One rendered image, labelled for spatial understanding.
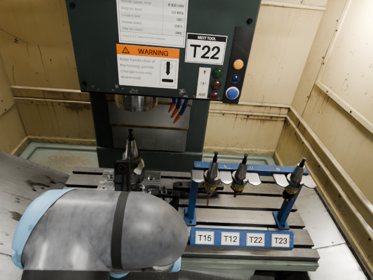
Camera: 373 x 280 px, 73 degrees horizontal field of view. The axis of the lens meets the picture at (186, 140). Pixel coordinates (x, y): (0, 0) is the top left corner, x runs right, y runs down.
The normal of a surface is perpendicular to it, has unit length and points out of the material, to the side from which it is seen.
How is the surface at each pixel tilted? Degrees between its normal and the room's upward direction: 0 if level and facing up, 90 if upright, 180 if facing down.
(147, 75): 90
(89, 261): 49
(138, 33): 90
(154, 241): 60
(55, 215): 22
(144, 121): 90
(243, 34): 90
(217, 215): 0
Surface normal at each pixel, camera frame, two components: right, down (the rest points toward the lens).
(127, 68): 0.01, 0.57
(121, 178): 0.09, 0.10
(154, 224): 0.62, -0.37
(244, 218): 0.08, -0.82
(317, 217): -0.33, -0.78
